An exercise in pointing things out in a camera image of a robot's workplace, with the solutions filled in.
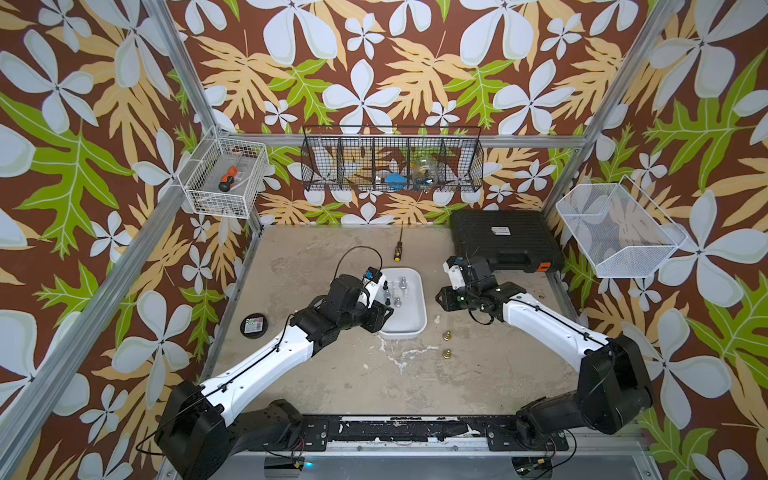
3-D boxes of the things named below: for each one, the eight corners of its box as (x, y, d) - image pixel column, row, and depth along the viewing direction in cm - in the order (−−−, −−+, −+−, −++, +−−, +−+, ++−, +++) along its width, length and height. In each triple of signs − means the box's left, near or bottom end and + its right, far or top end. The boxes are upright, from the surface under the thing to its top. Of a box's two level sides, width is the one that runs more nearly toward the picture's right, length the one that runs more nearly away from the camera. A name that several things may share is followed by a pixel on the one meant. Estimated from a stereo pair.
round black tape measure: (239, 339, 93) (236, 335, 91) (246, 317, 98) (243, 313, 95) (265, 339, 93) (262, 335, 91) (271, 317, 98) (268, 313, 95)
